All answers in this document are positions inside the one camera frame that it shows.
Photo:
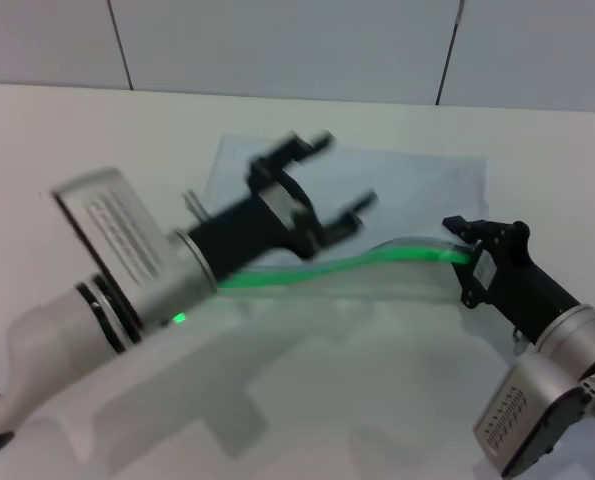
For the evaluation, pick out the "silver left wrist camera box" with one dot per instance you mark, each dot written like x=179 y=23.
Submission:
x=112 y=225

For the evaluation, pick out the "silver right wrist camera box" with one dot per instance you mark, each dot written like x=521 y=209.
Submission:
x=522 y=415

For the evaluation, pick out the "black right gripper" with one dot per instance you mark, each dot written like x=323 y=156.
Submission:
x=522 y=280

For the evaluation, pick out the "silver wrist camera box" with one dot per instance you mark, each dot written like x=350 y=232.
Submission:
x=522 y=415
x=112 y=225

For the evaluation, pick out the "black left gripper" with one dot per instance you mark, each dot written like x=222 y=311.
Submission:
x=257 y=225

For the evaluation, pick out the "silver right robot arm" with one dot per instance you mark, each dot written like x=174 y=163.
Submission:
x=577 y=340

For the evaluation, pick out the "transparent green-edged document bag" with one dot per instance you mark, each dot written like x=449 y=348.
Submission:
x=407 y=200

